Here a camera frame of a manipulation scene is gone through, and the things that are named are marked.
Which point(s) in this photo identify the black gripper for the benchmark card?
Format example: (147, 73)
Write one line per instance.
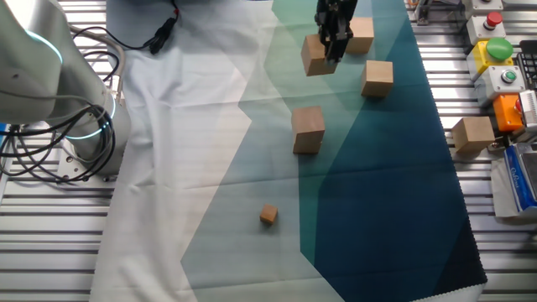
(337, 9)

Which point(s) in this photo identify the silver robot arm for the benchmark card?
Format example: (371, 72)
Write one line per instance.
(38, 63)

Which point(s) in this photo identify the small metal clamp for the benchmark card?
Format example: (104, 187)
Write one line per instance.
(423, 12)

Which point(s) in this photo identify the grey box red button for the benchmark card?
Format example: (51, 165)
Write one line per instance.
(478, 31)

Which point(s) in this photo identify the yellow box green mushroom button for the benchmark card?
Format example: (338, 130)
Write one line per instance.
(478, 56)

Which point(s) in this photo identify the grey box green lit button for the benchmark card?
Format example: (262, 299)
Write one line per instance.
(488, 86)

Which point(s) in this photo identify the orange box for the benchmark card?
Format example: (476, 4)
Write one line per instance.
(505, 113)

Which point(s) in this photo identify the small wooden cube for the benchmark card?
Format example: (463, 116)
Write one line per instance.
(268, 214)

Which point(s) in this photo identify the black keyboard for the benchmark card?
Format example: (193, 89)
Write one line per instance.
(529, 63)

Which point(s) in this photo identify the silver ribbed device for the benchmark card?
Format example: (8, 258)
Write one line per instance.
(529, 109)

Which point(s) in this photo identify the blue green white tablecloth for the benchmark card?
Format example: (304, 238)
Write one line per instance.
(168, 168)

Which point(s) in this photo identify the blue and silver device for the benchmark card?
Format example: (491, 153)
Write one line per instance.
(518, 180)

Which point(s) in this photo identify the plain grey switch box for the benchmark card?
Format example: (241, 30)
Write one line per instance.
(482, 8)

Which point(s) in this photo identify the small metal bracket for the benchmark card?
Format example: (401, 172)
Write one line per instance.
(496, 144)

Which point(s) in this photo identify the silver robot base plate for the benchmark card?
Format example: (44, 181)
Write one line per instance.
(69, 161)

